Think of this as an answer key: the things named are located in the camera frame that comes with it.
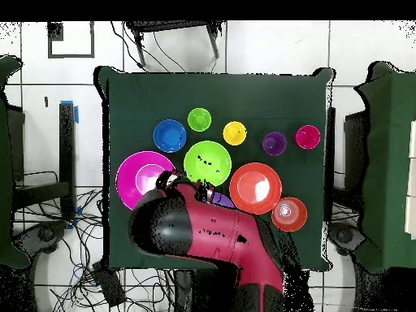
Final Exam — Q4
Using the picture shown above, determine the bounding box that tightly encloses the green bowl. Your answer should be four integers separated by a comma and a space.
183, 140, 232, 188

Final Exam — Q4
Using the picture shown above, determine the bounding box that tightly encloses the purple bowl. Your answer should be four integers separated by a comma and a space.
210, 192, 236, 209

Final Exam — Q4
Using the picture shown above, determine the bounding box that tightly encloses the large orange bowl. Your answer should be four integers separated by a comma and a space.
228, 162, 283, 215

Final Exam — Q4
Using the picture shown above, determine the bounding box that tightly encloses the yellow cup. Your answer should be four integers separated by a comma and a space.
223, 120, 248, 146

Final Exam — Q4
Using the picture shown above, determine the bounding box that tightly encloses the blue bowl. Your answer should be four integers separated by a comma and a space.
152, 119, 188, 154

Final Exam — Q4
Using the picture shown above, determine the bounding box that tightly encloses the green cup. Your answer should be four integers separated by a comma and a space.
187, 107, 212, 132

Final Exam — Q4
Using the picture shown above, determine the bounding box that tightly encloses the purple cup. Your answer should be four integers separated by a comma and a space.
262, 131, 288, 157

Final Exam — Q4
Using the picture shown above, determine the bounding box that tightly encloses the large pink bowl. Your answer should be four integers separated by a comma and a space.
115, 150, 177, 211

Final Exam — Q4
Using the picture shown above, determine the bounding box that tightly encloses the dark green tablecloth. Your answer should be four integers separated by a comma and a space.
93, 65, 336, 272

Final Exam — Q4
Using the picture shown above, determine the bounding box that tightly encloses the small orange bowl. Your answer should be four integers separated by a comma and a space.
271, 197, 308, 233

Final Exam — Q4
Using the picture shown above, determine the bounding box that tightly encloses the pink cup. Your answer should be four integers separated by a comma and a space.
294, 124, 322, 150

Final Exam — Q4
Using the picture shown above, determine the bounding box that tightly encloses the blue tape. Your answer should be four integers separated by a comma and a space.
59, 99, 80, 124

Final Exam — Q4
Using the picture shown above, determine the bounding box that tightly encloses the black power box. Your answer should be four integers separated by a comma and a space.
91, 261, 127, 308

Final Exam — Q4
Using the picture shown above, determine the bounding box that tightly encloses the black stool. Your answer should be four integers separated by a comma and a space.
123, 20, 226, 68

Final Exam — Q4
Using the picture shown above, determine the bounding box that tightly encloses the green cloth side table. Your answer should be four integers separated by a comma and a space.
0, 54, 32, 270
353, 60, 416, 275

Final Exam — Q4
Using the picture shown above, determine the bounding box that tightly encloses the black metal post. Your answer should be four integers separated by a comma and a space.
324, 106, 336, 222

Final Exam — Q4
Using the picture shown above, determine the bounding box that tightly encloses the black metal frame beam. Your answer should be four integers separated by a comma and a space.
14, 102, 76, 219

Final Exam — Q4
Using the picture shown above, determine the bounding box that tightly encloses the tangle of cables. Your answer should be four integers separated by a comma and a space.
14, 170, 183, 312

